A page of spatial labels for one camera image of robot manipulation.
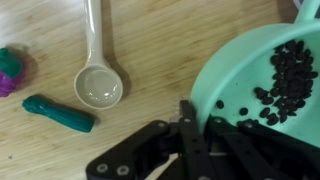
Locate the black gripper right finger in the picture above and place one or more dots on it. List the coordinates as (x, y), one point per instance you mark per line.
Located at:
(253, 150)

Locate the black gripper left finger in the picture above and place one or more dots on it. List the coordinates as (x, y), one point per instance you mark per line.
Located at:
(140, 150)

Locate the mint green pot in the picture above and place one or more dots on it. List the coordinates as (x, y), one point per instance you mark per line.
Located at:
(240, 73)

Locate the coffee beans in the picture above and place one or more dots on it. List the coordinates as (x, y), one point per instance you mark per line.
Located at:
(293, 80)

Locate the green toy zucchini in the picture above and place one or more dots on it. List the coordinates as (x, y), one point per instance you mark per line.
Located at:
(60, 115)

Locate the purple toy grapes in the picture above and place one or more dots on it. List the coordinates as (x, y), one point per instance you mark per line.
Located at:
(8, 76)

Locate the beige plastic spoon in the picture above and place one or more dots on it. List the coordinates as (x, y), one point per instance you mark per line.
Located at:
(98, 86)

